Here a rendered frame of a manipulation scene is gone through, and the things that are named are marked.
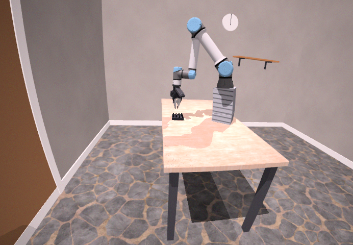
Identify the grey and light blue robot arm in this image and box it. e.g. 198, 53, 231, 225
173, 17, 234, 88

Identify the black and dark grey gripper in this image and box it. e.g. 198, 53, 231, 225
170, 85, 182, 109

